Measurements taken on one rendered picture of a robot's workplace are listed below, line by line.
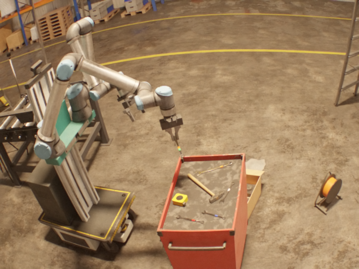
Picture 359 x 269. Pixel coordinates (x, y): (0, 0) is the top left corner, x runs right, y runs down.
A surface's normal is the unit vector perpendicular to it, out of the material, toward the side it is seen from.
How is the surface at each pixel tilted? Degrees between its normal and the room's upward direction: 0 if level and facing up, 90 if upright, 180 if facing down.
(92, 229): 0
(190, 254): 90
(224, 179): 0
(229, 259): 90
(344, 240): 0
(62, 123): 90
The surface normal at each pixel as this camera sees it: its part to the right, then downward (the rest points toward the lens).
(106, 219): -0.19, -0.81
